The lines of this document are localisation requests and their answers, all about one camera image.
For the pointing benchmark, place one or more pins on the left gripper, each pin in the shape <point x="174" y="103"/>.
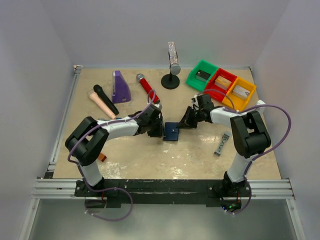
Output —
<point x="155" y="127"/>

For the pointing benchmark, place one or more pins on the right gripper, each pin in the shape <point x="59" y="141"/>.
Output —
<point x="191" y="117"/>

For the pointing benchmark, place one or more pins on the blue leather card holder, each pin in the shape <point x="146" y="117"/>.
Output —
<point x="171" y="132"/>

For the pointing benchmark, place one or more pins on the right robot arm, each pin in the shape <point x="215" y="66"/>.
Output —
<point x="250" y="135"/>

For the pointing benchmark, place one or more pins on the dark card in green bin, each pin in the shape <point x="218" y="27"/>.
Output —
<point x="202" y="76"/>

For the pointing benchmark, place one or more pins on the tan card in red bin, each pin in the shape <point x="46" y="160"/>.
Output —
<point x="222" y="82"/>

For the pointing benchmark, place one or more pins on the white card in yellow bin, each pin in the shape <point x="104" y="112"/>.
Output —
<point x="241" y="92"/>

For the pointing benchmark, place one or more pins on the red storage bin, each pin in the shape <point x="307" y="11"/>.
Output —
<point x="214" y="91"/>

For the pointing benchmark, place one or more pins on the black microphone stand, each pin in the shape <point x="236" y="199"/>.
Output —
<point x="170" y="81"/>

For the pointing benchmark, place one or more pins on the glitter microphone on stand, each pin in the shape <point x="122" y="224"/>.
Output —
<point x="173" y="59"/>

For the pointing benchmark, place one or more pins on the purple metronome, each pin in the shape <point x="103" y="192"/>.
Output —
<point x="120" y="92"/>

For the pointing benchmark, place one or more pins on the yellow storage bin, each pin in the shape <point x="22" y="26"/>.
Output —
<point x="238" y="103"/>

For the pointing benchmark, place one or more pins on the red microphone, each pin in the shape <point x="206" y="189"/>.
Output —
<point x="148" y="89"/>

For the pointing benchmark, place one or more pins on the green storage bin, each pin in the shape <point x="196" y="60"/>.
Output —
<point x="204" y="66"/>

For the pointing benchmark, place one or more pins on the orange blue toy brick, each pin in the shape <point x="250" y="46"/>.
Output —
<point x="102" y="157"/>

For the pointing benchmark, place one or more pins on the pink microphone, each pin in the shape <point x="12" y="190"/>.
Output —
<point x="93" y="96"/>

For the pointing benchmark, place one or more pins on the black microphone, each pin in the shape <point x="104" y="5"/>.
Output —
<point x="100" y="92"/>

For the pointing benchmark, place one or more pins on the white grey metronome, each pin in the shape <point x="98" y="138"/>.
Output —
<point x="260" y="105"/>

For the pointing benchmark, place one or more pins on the aluminium left frame rail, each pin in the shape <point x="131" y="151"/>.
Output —
<point x="59" y="139"/>

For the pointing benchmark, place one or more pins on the aluminium frame rail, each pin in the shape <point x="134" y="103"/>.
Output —
<point x="59" y="139"/>
<point x="280" y="189"/>

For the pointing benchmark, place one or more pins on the aluminium front frame rail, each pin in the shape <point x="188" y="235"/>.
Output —
<point x="280" y="189"/>

